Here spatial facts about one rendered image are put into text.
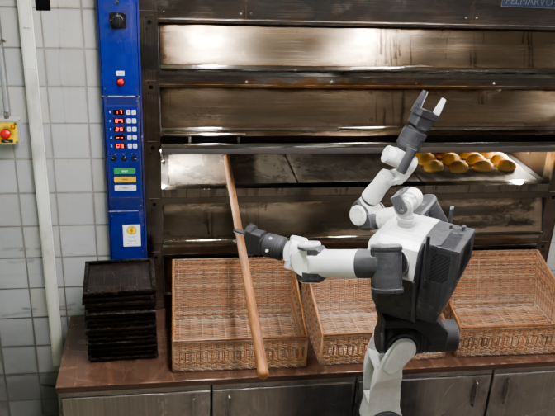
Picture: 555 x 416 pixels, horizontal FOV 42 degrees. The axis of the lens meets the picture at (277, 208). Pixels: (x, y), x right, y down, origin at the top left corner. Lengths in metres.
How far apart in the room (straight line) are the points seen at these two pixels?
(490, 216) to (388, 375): 1.24
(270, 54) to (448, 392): 1.62
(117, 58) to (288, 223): 1.04
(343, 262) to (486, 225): 1.44
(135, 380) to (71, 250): 0.68
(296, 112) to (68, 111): 0.94
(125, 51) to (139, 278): 0.92
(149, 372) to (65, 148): 0.98
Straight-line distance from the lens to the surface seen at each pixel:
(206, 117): 3.04
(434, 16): 3.17
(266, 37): 3.01
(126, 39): 2.94
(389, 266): 2.17
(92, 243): 3.27
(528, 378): 3.39
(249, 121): 3.05
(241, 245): 2.60
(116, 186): 3.12
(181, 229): 3.22
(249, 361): 3.01
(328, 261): 2.24
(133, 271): 3.08
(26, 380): 3.69
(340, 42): 3.07
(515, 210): 3.61
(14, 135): 3.05
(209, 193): 3.17
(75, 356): 3.16
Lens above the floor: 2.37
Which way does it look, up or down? 24 degrees down
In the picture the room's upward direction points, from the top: 3 degrees clockwise
